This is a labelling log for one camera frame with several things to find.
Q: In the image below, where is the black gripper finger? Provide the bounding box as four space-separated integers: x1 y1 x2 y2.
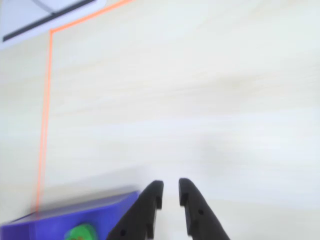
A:
178 177 231 240
107 180 165 240

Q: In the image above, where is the green rubber duck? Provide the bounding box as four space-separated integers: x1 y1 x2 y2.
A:
64 224 97 240

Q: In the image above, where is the blue plastic box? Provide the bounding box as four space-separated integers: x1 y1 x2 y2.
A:
0 191 141 240

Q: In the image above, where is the orange tape strip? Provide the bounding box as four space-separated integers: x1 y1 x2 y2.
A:
49 0 137 34
34 29 54 215

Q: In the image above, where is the white paper sheet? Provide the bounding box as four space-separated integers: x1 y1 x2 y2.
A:
0 0 106 51

